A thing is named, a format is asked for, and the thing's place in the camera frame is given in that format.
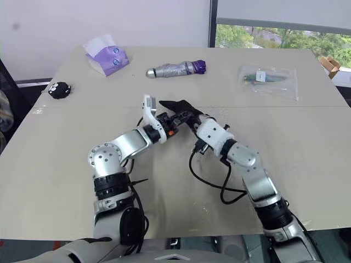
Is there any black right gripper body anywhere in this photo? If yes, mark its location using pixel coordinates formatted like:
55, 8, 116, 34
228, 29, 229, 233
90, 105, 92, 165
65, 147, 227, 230
188, 108, 211, 138

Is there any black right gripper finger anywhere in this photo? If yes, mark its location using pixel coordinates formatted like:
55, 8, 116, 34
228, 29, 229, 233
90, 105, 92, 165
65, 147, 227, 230
177, 99, 201, 115
158, 100, 185, 113

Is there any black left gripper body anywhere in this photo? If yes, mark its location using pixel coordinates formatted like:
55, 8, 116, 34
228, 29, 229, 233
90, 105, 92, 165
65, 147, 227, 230
156, 111, 179, 137

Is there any black pouch with cartoon eyes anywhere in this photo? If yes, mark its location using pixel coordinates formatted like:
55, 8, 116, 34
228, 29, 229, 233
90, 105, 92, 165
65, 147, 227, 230
47, 81, 73, 100

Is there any clear plastic bag with items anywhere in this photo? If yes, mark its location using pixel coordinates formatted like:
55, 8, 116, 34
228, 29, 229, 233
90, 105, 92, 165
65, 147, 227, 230
237, 65, 300, 102

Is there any purple tissue pack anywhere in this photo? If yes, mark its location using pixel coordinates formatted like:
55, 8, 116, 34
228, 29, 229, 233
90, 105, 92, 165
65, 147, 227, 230
83, 33, 131, 78

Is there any grey window roller blind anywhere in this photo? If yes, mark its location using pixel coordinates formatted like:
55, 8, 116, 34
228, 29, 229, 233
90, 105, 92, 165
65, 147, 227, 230
216, 0, 351, 30

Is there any open cardboard box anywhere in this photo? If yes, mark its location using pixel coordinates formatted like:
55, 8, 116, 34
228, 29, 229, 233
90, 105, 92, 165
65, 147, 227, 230
319, 56, 342, 81

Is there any grey robot torso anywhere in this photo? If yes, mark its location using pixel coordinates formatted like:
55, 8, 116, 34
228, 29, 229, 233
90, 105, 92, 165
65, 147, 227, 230
0, 237, 201, 263

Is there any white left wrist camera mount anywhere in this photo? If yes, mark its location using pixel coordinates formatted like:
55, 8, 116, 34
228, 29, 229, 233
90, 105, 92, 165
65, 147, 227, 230
141, 94, 168, 145

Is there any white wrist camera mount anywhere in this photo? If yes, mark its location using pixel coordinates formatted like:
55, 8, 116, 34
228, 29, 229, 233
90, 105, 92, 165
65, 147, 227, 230
141, 94, 168, 145
195, 117, 234, 158

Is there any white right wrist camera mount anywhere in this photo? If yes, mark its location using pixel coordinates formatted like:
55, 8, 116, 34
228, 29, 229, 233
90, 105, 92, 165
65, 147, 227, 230
195, 117, 234, 158

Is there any grey folded umbrella purple handle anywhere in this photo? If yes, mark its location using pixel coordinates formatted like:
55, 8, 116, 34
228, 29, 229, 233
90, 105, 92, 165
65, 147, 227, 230
145, 59, 207, 79

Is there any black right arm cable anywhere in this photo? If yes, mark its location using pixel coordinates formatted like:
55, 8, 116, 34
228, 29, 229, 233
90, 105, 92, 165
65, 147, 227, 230
188, 146, 247, 205

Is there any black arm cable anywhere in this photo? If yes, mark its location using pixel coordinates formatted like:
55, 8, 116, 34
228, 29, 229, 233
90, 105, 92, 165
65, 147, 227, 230
188, 146, 247, 205
120, 157, 150, 254

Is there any dark window frame post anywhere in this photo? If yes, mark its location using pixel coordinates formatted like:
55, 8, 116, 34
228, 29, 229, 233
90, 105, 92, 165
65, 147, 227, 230
208, 0, 218, 48

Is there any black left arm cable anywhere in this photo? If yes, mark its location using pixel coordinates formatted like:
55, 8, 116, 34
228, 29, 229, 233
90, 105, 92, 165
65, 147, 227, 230
120, 157, 150, 254

